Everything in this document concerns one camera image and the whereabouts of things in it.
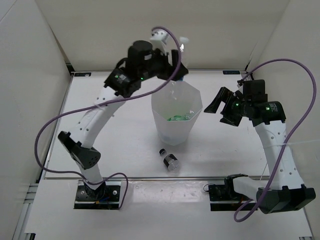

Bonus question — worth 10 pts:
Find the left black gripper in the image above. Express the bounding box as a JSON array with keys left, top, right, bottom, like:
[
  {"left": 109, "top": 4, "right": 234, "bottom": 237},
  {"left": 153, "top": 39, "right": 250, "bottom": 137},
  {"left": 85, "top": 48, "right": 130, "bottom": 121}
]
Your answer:
[{"left": 136, "top": 46, "right": 187, "bottom": 81}]

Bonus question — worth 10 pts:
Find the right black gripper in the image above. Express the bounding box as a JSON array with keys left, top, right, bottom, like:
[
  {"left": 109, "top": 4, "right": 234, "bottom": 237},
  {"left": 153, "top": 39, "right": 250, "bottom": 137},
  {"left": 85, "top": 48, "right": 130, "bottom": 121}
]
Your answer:
[{"left": 204, "top": 87, "right": 251, "bottom": 127}]

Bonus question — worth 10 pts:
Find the clear bottle blue label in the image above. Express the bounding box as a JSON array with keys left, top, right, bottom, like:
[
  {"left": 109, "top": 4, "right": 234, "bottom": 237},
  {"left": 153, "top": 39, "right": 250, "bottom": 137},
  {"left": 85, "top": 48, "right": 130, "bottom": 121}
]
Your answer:
[{"left": 171, "top": 36, "right": 189, "bottom": 101}]

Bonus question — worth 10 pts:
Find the green plastic soda bottle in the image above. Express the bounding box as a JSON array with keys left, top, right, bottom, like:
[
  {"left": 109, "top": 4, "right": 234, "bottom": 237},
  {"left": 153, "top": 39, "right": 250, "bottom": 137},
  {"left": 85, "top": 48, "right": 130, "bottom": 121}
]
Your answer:
[{"left": 167, "top": 114, "right": 193, "bottom": 122}]

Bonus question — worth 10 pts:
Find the clear unlabelled plastic bottle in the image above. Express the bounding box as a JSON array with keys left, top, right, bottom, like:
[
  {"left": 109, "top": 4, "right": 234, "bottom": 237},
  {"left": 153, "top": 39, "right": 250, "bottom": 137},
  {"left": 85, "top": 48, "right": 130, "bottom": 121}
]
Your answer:
[{"left": 183, "top": 110, "right": 196, "bottom": 121}]

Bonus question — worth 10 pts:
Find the clear bottle blue wrap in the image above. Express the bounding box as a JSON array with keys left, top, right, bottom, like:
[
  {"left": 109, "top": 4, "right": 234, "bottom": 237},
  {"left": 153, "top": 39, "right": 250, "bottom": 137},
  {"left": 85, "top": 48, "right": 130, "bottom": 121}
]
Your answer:
[{"left": 163, "top": 135, "right": 175, "bottom": 141}]

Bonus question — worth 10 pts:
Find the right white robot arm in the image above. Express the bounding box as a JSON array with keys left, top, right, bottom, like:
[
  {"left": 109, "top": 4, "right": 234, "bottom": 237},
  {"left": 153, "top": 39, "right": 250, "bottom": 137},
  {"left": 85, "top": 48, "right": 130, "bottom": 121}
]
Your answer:
[{"left": 204, "top": 87, "right": 316, "bottom": 214}]

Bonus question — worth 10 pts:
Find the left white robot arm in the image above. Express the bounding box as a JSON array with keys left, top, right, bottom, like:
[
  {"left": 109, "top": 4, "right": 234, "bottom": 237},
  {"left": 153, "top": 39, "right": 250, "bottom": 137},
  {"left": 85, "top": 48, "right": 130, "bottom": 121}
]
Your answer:
[{"left": 58, "top": 46, "right": 188, "bottom": 200}]

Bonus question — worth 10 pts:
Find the white plastic bin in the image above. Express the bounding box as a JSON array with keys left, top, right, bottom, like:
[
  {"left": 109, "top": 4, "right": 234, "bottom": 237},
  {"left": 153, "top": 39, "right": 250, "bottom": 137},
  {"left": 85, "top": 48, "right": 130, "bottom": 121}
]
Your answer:
[{"left": 151, "top": 81, "right": 203, "bottom": 146}]

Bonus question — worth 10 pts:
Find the small black labelled bottle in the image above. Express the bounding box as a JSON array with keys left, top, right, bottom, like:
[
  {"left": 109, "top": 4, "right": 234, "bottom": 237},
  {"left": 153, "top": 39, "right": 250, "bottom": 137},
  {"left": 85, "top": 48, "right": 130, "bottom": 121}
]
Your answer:
[{"left": 159, "top": 148, "right": 180, "bottom": 173}]

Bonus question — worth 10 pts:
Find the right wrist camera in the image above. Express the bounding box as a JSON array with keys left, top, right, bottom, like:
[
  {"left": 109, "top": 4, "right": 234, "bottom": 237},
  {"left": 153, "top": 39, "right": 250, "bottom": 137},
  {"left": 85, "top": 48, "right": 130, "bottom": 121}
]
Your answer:
[{"left": 242, "top": 79, "right": 268, "bottom": 103}]

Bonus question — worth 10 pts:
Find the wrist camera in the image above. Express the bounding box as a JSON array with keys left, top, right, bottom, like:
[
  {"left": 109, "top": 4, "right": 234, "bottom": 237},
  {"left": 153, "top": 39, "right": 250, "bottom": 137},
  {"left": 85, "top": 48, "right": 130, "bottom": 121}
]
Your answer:
[
  {"left": 242, "top": 79, "right": 268, "bottom": 103},
  {"left": 125, "top": 28, "right": 170, "bottom": 74}
]

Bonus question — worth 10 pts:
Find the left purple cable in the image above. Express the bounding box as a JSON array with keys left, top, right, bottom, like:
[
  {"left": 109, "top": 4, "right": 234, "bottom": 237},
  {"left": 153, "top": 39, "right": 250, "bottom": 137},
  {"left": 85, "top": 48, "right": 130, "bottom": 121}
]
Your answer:
[{"left": 35, "top": 25, "right": 185, "bottom": 210}]

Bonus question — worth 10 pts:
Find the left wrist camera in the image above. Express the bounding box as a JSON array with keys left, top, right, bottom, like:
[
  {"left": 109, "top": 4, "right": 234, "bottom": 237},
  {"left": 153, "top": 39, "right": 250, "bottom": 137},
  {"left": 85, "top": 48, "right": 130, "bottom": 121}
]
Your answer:
[{"left": 125, "top": 28, "right": 170, "bottom": 74}]

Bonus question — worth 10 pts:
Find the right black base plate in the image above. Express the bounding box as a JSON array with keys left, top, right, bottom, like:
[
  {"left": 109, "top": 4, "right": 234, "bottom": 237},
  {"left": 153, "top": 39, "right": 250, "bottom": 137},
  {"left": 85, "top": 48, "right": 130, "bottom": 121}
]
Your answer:
[{"left": 203, "top": 174, "right": 263, "bottom": 212}]

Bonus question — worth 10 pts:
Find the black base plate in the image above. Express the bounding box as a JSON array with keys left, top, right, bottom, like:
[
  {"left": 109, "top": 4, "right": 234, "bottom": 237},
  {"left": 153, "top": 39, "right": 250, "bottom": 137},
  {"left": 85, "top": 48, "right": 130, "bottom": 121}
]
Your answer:
[
  {"left": 203, "top": 174, "right": 263, "bottom": 212},
  {"left": 73, "top": 181, "right": 122, "bottom": 210}
]

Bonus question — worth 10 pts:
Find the aluminium frame rail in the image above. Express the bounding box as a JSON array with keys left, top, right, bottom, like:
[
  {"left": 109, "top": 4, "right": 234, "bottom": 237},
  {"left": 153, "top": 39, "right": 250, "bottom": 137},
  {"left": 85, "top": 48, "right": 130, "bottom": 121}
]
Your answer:
[{"left": 43, "top": 176, "right": 263, "bottom": 181}]

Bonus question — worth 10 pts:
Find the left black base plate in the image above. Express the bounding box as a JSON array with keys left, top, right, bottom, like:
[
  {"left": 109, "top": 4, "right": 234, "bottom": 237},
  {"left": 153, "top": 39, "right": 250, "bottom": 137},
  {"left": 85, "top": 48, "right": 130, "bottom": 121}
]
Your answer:
[{"left": 73, "top": 181, "right": 122, "bottom": 210}]

